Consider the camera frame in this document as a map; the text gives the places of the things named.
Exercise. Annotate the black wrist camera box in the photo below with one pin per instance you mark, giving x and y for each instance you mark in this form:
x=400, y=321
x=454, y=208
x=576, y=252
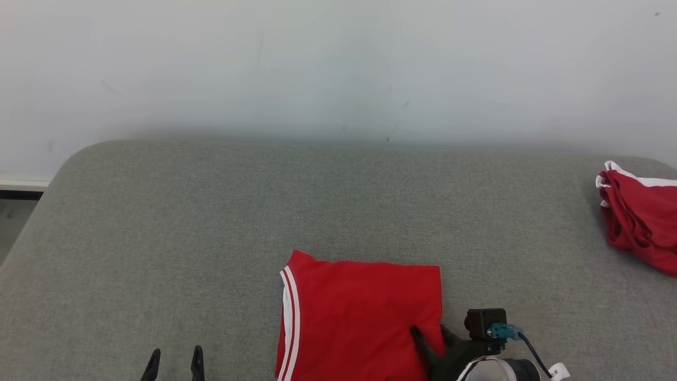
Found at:
x=478, y=323

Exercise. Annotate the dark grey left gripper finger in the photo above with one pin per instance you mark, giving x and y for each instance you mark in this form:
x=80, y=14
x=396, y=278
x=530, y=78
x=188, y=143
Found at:
x=152, y=368
x=198, y=365

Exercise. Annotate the red shorts with white band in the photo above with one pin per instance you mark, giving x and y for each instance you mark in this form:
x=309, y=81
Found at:
x=642, y=222

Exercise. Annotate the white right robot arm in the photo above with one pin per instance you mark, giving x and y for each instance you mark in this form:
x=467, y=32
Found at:
x=492, y=371

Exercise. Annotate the red Bulls basketball jersey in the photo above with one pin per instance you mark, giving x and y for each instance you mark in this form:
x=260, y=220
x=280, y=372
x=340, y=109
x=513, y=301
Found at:
x=359, y=317

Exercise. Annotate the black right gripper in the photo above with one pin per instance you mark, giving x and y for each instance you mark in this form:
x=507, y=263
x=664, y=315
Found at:
x=455, y=360

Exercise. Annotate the dark skirting board strip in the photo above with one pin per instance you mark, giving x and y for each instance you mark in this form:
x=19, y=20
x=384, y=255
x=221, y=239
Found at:
x=21, y=190

